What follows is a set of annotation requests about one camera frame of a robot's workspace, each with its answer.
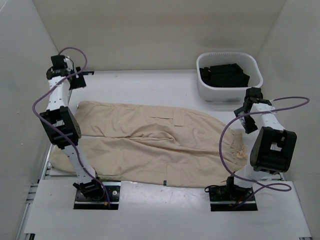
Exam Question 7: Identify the beige trousers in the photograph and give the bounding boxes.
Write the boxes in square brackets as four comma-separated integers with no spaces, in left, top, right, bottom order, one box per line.
[48,100,249,188]

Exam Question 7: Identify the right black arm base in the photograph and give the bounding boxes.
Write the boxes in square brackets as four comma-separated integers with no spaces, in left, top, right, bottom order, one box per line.
[204,185,258,212]

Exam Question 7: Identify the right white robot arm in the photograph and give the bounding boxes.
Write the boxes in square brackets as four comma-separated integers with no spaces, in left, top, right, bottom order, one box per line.
[224,87,297,200]

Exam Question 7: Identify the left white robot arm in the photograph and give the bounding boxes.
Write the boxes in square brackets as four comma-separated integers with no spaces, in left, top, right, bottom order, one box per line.
[39,54,106,201]

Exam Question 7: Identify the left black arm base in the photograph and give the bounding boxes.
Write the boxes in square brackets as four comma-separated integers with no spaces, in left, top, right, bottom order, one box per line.
[73,181,121,210]

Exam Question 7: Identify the folded black trousers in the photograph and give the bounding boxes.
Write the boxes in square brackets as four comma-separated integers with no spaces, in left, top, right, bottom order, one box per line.
[199,63,250,88]

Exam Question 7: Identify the white plastic basket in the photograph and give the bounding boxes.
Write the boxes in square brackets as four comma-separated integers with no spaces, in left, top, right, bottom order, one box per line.
[196,52,264,102]

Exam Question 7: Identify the white front cover board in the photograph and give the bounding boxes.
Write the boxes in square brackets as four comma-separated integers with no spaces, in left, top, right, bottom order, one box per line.
[24,179,311,240]

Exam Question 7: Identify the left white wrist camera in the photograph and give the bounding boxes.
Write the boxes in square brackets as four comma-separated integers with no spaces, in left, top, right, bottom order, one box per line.
[64,56,74,72]

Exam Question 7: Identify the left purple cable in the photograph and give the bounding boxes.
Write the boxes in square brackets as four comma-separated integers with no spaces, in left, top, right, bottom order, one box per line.
[32,47,112,208]

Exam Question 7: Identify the purple cable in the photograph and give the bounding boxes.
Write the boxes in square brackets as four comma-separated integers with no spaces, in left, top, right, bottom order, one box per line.
[218,96,311,208]
[32,47,112,208]

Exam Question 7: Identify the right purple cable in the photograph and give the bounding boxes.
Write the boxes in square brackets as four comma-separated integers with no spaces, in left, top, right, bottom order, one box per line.
[218,96,311,208]

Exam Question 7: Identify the aluminium table frame rail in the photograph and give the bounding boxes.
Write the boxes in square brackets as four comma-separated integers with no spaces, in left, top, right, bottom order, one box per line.
[14,71,283,240]

